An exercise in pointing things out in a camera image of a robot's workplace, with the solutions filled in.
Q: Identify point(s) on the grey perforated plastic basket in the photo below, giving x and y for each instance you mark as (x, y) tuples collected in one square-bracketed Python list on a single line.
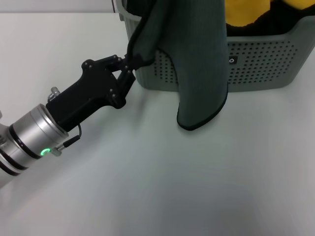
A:
[(265, 64)]

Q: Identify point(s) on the yellow towel black edge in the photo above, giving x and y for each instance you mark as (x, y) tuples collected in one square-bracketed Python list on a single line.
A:
[(246, 12)]

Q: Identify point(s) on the dark green towel yellow back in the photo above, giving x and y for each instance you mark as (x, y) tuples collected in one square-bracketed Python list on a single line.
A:
[(197, 73)]

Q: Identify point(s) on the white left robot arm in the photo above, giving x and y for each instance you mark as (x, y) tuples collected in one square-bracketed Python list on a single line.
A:
[(29, 137)]

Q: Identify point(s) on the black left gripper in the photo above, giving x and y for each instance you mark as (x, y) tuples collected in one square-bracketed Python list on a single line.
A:
[(93, 86)]

